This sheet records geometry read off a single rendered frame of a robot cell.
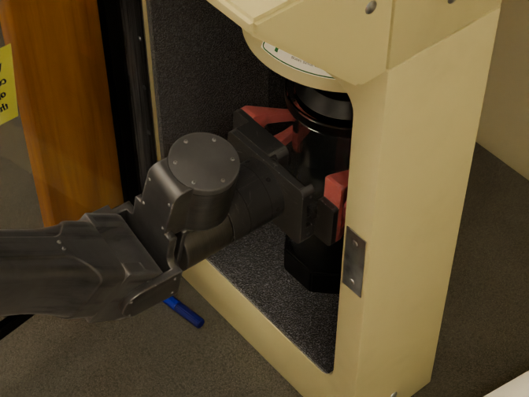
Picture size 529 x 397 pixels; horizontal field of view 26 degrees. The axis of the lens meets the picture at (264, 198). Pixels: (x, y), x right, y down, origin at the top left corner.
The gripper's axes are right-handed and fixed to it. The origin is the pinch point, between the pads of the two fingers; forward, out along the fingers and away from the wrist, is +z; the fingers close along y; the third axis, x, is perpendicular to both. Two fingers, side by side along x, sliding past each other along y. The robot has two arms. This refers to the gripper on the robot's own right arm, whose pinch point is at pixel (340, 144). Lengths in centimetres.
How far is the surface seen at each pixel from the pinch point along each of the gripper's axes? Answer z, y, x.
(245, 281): -8.3, 3.3, 16.2
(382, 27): -12.2, -14.5, -27.1
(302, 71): -8.5, -3.5, -14.9
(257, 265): -6.0, 4.2, 16.1
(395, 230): -7.5, -14.2, -5.2
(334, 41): -16.3, -14.5, -28.0
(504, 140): 33.9, 5.4, 22.2
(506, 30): 33.2, 8.0, 7.0
